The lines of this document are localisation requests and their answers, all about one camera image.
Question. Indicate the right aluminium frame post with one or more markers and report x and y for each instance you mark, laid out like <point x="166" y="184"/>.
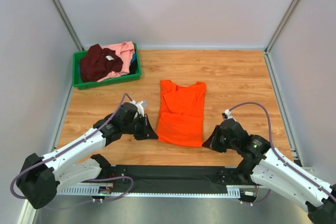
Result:
<point x="285" y="19"/>

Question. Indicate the orange t shirt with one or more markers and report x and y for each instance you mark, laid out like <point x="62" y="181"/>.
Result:
<point x="181" y="114"/>

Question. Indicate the green plastic bin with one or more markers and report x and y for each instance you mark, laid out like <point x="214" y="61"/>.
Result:
<point x="78" y="83"/>

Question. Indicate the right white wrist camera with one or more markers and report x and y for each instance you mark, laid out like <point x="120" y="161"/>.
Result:
<point x="227" y="115"/>

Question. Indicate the pink t shirt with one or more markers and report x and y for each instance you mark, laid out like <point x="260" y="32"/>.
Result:
<point x="125" y="52"/>

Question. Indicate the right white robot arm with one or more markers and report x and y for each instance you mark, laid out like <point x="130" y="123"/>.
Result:
<point x="268" y="167"/>

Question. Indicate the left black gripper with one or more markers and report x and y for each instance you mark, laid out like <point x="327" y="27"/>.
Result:
<point x="143" y="127"/>

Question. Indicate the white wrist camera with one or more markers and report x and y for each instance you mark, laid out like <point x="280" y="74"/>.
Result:
<point x="227" y="115"/>
<point x="141" y="105"/>

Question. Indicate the aluminium frame post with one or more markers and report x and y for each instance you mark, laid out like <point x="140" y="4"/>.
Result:
<point x="67" y="23"/>
<point x="285" y="19"/>

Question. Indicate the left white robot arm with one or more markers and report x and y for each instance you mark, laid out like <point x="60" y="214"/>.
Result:
<point x="42" y="177"/>

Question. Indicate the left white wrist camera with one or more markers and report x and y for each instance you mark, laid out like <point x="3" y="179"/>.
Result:
<point x="141" y="105"/>

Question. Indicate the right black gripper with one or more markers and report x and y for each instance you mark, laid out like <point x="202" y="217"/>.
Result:
<point x="219" y="138"/>

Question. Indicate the blue t shirt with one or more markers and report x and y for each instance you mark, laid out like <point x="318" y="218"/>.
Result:
<point x="134" y="59"/>

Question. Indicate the left aluminium frame post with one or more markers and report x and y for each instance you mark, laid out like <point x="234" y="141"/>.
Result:
<point x="67" y="23"/>

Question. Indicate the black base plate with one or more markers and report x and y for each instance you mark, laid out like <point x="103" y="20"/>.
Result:
<point x="178" y="175"/>

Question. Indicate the maroon t shirt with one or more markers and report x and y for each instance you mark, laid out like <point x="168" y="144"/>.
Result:
<point x="98" y="63"/>

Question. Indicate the grey slotted cable duct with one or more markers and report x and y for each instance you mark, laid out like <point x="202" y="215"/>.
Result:
<point x="212" y="191"/>

